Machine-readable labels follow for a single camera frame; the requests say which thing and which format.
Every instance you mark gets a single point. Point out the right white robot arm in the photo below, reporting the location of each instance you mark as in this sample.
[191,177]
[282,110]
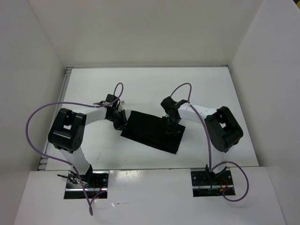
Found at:
[221,128]

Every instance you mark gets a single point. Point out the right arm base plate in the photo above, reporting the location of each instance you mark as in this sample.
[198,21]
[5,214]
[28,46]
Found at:
[203,187]

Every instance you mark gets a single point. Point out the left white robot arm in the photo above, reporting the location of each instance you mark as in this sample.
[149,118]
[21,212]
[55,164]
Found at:
[67,131]

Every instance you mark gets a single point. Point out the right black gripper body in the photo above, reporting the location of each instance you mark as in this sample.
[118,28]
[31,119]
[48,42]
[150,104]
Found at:
[172,124]

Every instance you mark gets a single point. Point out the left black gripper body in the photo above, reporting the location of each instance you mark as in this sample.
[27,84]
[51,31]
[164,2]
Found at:
[118,119]

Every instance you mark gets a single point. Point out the black skirt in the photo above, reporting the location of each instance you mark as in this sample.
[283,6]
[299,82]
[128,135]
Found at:
[152,131]

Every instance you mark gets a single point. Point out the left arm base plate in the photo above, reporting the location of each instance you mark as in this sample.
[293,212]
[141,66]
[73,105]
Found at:
[97,188]

